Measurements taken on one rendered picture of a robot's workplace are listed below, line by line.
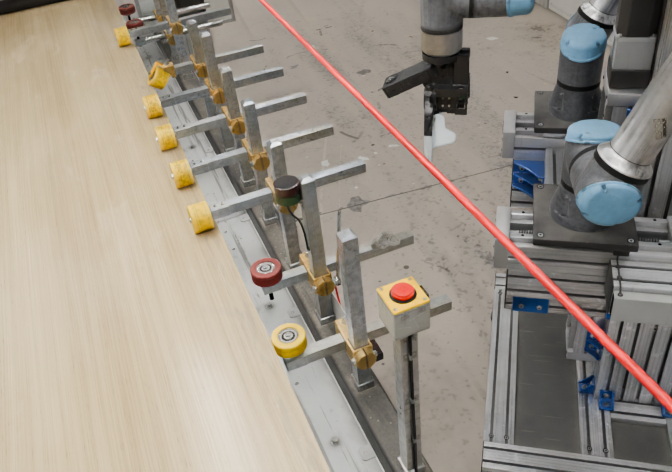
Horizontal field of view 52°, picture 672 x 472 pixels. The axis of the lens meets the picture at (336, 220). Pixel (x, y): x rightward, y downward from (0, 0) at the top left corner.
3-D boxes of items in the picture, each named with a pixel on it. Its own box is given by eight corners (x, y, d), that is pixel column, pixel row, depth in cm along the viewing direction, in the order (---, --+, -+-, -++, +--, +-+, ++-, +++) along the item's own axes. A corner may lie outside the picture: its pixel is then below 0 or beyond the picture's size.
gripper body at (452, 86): (466, 119, 130) (467, 59, 122) (420, 117, 132) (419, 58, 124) (469, 99, 136) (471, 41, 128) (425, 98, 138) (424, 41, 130)
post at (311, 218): (329, 314, 192) (309, 170, 163) (334, 323, 189) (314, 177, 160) (318, 319, 191) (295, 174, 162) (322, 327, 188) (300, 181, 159)
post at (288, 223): (300, 270, 213) (278, 135, 184) (304, 277, 210) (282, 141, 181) (290, 274, 212) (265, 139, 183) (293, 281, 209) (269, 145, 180)
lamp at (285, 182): (305, 243, 176) (294, 172, 163) (313, 255, 172) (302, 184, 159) (283, 250, 174) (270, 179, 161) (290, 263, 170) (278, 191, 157)
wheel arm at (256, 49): (262, 50, 281) (260, 43, 279) (264, 52, 279) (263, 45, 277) (174, 72, 272) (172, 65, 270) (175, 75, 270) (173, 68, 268)
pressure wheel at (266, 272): (281, 284, 187) (275, 252, 181) (291, 303, 181) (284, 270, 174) (253, 294, 185) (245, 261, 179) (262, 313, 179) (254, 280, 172)
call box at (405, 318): (412, 306, 128) (411, 275, 123) (431, 331, 122) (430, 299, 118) (378, 319, 126) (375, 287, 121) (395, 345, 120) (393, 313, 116)
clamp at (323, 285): (317, 262, 190) (315, 248, 187) (336, 292, 179) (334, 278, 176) (298, 269, 188) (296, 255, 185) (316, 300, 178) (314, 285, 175)
